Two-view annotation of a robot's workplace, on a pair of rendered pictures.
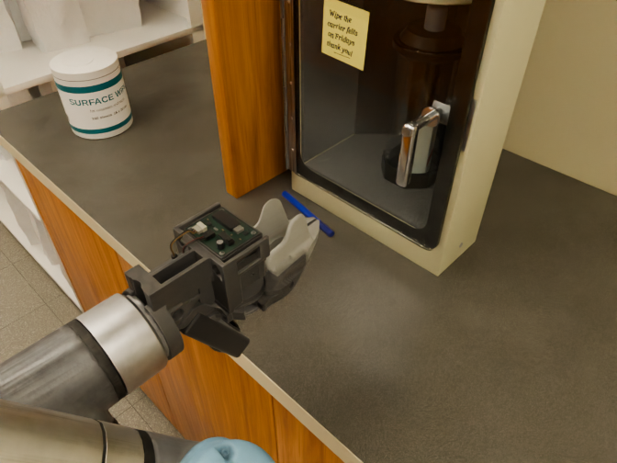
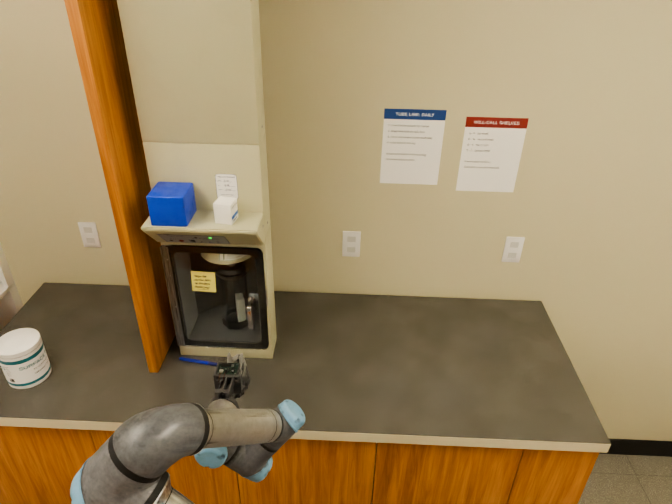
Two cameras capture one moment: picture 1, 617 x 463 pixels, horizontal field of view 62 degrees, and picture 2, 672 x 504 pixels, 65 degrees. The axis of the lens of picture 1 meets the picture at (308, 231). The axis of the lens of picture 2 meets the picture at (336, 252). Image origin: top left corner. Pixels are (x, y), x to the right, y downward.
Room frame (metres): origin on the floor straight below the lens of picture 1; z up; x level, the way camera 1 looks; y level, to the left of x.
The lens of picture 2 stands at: (-0.60, 0.56, 2.21)
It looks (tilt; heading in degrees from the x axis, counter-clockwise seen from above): 31 degrees down; 318
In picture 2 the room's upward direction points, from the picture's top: 1 degrees clockwise
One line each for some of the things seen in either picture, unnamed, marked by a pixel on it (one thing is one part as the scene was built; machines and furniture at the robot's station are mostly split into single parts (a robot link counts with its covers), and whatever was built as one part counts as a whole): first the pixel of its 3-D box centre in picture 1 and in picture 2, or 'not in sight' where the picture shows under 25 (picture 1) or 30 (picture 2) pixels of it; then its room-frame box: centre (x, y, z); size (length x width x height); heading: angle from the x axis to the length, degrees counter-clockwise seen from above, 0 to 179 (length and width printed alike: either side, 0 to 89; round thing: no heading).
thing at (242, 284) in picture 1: (201, 282); (227, 388); (0.32, 0.10, 1.17); 0.12 x 0.08 x 0.09; 136
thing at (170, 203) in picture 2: not in sight; (172, 203); (0.67, 0.02, 1.55); 0.10 x 0.10 x 0.09; 46
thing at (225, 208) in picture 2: not in sight; (225, 210); (0.57, -0.09, 1.54); 0.05 x 0.05 x 0.06; 37
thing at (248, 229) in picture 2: not in sight; (205, 234); (0.61, -0.04, 1.46); 0.32 x 0.12 x 0.10; 46
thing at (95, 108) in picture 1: (94, 93); (23, 358); (1.00, 0.45, 1.01); 0.13 x 0.13 x 0.15
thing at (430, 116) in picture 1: (414, 148); (250, 313); (0.55, -0.13, 1.17); 0.05 x 0.03 x 0.10; 136
